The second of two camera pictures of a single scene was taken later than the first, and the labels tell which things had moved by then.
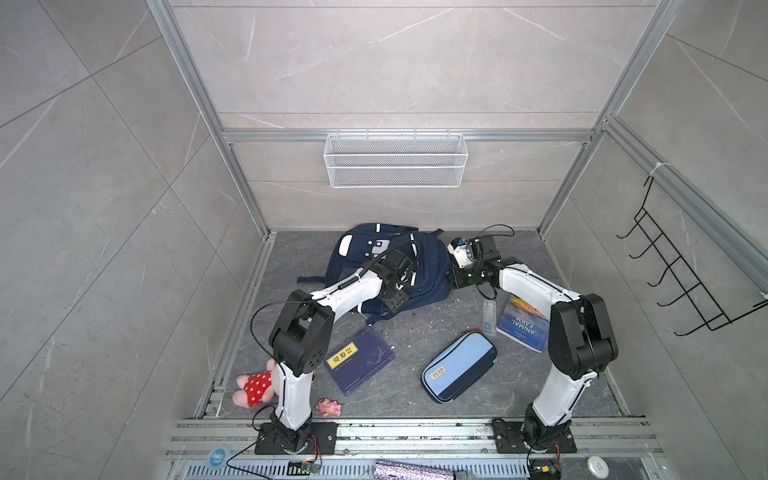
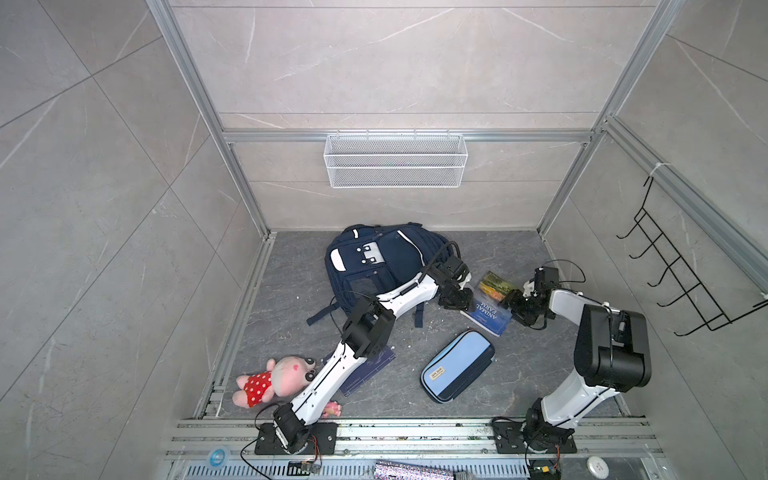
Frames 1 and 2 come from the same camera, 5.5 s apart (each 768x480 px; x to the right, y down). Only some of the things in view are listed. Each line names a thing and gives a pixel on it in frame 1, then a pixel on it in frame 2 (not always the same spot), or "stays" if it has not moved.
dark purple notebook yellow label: [356, 364] stays
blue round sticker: [217, 457] stays
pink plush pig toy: [256, 388] stays
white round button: [597, 466] stays
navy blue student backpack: [426, 251] → [420, 314]
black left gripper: [399, 301] → [468, 304]
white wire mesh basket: [396, 160] stays
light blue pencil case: [459, 366] stays
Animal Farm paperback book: [522, 323] → [489, 313]
